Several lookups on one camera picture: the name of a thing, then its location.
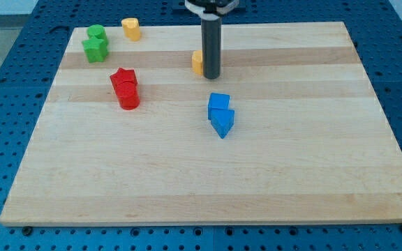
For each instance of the yellow hexagon block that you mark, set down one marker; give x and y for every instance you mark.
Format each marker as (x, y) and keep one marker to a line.
(197, 62)

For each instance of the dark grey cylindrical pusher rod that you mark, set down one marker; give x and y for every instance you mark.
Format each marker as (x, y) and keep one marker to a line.
(211, 48)

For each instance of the green star block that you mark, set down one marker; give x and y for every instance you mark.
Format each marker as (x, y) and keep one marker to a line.
(95, 49)

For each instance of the wooden board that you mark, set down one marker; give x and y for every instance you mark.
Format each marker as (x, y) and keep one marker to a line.
(310, 144)

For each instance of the blue cube block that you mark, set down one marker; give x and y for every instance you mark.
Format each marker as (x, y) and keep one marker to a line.
(217, 101)

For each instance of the green cylinder block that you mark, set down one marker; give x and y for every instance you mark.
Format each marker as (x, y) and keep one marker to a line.
(97, 31)

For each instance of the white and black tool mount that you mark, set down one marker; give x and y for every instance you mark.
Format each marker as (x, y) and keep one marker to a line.
(211, 8)

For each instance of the blue triangle block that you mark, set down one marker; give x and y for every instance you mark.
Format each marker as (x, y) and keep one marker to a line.
(222, 121)

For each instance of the red star block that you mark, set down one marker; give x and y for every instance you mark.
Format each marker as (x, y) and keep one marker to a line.
(123, 76)

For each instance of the red cylinder block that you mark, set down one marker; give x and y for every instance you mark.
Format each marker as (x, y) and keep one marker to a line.
(127, 95)

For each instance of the yellow heart block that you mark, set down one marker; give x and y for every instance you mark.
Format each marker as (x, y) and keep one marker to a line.
(131, 27)

